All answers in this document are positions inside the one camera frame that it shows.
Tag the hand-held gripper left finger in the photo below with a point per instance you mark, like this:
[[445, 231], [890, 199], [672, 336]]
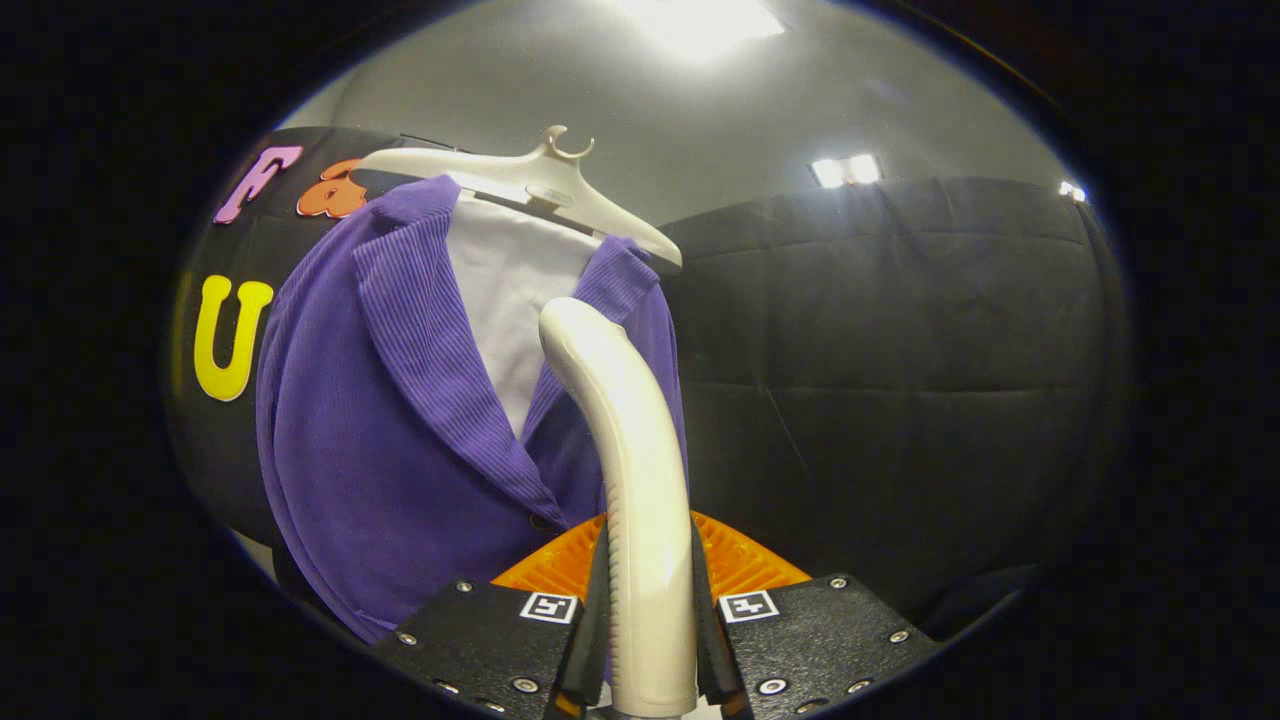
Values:
[[490, 640]]

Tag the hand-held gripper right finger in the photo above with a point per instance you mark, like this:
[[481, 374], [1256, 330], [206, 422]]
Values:
[[810, 640]]

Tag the white garment steamer head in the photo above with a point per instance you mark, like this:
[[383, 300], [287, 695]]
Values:
[[645, 500]]

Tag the white plastic hanger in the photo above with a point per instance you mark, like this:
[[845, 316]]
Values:
[[540, 175]]

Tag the double ceiling light panel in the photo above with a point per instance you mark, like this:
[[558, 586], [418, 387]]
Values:
[[845, 170]]

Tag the large ceiling light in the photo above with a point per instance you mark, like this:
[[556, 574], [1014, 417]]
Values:
[[700, 25]]

